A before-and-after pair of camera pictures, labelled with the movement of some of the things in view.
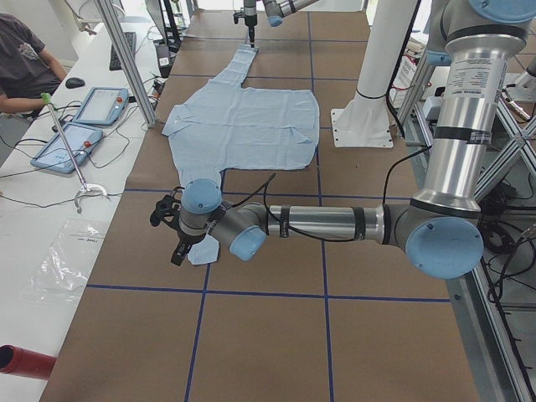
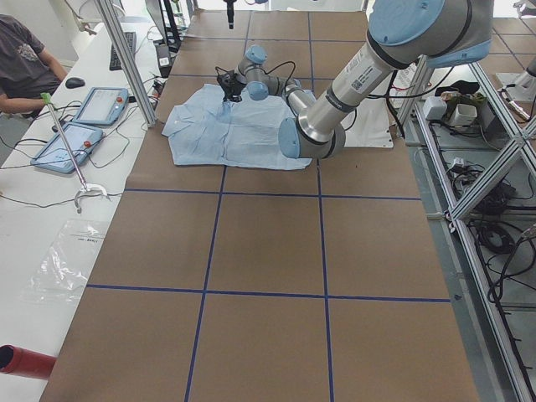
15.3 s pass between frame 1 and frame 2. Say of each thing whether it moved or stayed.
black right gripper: moved
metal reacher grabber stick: stayed
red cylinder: stayed
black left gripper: moved
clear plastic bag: stayed
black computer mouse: stayed
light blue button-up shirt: moved
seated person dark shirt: stayed
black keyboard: stayed
